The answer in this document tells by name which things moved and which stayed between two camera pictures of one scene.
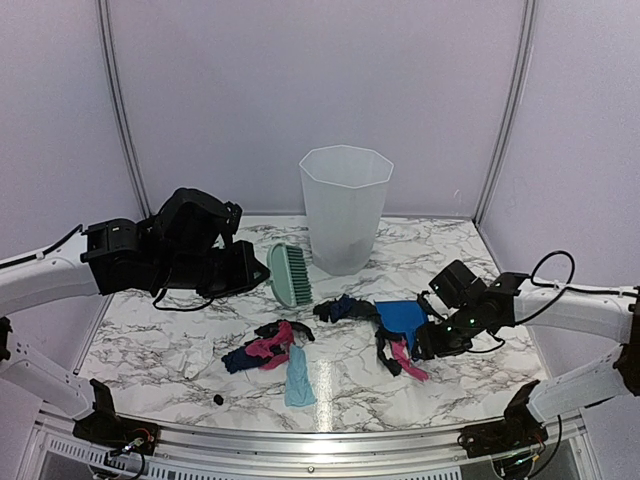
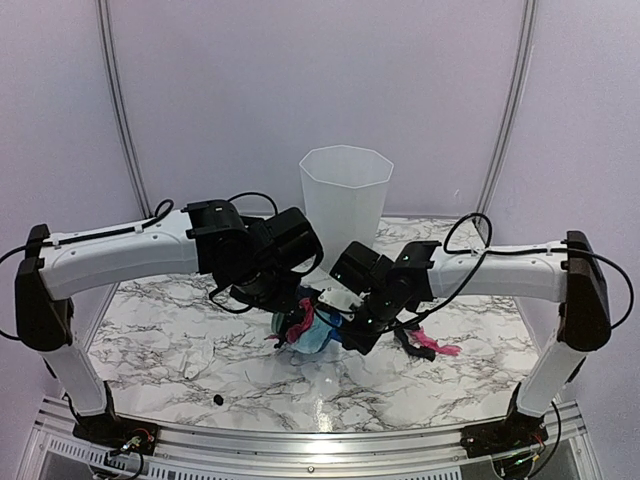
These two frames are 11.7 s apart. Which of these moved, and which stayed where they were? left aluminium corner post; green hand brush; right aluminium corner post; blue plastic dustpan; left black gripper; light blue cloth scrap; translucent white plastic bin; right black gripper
Moved: blue plastic dustpan; light blue cloth scrap; green hand brush; left black gripper; right black gripper
Stayed: left aluminium corner post; translucent white plastic bin; right aluminium corner post
